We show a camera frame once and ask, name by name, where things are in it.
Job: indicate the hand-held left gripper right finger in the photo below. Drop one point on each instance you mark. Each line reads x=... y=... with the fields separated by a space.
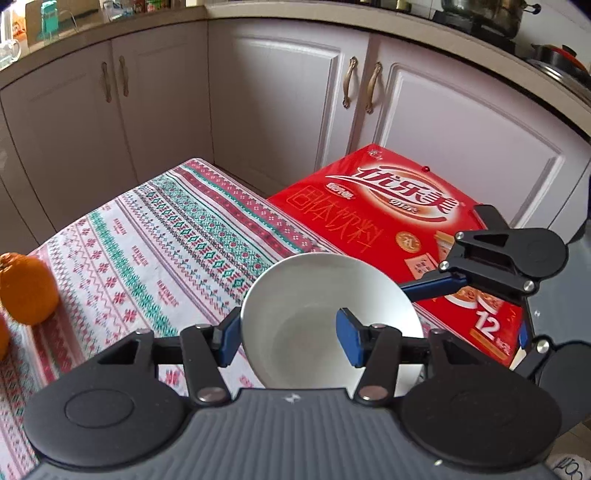
x=348 y=339

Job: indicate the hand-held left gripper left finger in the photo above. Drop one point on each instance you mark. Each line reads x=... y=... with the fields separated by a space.
x=229 y=339

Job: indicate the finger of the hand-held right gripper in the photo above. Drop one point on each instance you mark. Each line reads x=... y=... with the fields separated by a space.
x=540 y=350
x=434 y=284

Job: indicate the plain white bowl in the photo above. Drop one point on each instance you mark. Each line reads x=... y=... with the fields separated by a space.
x=300 y=295

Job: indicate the red printed drink carton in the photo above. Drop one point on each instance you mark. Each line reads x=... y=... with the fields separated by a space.
x=369 y=207

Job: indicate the white patterned slipper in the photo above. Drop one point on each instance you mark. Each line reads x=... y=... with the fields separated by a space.
x=568 y=467

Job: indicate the patterned woven tablecloth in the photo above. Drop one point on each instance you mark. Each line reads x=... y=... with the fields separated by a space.
x=152 y=240

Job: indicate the pot with red lid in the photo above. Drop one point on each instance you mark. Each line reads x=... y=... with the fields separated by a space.
x=558 y=57

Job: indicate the knobby orange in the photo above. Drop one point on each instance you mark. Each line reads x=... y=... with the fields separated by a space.
x=27 y=288

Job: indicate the black gas stove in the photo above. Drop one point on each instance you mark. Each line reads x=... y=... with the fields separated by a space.
x=480 y=39

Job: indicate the white kitchen cabinet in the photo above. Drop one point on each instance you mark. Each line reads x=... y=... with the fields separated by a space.
x=286 y=115

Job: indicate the stainless steel pot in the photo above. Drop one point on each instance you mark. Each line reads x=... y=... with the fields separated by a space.
x=485 y=14

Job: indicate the beige kitchen countertop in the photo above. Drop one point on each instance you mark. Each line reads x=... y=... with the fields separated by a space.
x=295 y=14

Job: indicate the clear glass jug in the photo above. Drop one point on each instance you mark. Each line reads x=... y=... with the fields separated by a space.
x=9 y=51

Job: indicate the teal plastic container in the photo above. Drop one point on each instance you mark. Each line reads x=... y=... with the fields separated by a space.
x=48 y=16

